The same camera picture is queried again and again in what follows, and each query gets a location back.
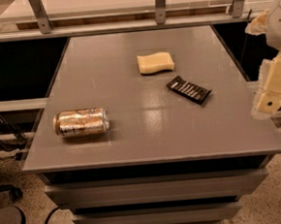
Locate yellow sponge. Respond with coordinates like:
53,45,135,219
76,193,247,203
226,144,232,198
138,51,174,75

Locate orange soda can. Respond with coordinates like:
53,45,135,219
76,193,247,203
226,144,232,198
52,108,109,138

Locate black snack packet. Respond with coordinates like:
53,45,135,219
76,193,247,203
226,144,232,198
167,76,211,106

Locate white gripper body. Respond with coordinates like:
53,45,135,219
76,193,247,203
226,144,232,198
265,0,281,50

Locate middle metal bracket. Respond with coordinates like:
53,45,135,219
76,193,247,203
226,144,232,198
154,0,166,25

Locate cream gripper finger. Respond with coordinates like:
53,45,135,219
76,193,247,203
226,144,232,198
245,10,268,36
250,52,281,120

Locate black cables at left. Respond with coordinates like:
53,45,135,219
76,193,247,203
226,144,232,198
0,111,30,162

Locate left metal bracket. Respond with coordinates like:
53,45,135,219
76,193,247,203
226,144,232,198
28,0,52,34

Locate grey drawer cabinet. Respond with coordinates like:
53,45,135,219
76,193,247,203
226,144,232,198
23,26,281,224

